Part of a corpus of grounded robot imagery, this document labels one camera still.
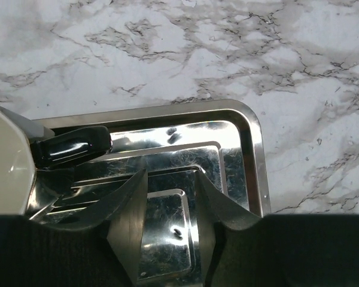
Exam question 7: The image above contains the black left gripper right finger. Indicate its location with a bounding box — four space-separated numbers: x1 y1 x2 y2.
196 175 359 286

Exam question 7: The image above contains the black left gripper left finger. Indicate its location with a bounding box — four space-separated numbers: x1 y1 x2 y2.
0 170 148 286

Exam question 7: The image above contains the black glossy mug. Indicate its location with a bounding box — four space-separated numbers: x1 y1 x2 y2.
0 106 112 219

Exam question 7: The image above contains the silver metal tray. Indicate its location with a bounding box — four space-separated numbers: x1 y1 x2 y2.
32 100 271 286

